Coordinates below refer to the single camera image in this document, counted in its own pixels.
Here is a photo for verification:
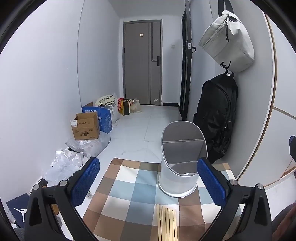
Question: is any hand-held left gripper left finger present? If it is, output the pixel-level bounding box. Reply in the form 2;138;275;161
24;157;100;241

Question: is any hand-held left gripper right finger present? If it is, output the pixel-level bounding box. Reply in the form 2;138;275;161
196;158;272;241

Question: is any white plastic utensil holder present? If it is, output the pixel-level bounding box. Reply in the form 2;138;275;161
158;120;208;198

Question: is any pile of wooden chopsticks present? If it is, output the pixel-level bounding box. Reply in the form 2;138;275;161
157;203;179;241

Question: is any light grey shoulder bag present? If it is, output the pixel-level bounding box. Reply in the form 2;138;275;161
198;0;255;73

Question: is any person's right forearm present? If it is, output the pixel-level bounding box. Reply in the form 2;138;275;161
271;203;296;241

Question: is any clear crumpled plastic bag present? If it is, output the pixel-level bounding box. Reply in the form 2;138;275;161
43;148;85;187

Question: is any grey plastic mailer bag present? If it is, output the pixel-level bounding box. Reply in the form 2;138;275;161
66;132;111;159

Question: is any plaid tablecloth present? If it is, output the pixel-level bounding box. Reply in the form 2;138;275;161
82;158;248;241

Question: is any brown cardboard box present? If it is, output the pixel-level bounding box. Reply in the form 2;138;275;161
70;112;101;141

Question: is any blue cardboard box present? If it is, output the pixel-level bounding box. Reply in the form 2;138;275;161
81;101;113;134

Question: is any black backpack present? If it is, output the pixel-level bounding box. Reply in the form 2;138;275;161
193;73;238;164

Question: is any navy box with white figure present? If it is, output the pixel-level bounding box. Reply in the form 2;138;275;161
6;193;31;229

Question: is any white plastic sack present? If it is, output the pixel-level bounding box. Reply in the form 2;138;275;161
107;93;121;127

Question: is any black paper bag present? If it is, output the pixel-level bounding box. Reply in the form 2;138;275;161
120;99;130;116

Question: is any translucent plastic bag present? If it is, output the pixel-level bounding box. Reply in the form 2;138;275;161
129;98;142;113

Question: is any black framed door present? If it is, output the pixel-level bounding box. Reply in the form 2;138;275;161
179;0;197;115

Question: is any grey entry door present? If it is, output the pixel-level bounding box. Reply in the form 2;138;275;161
122;20;163;106

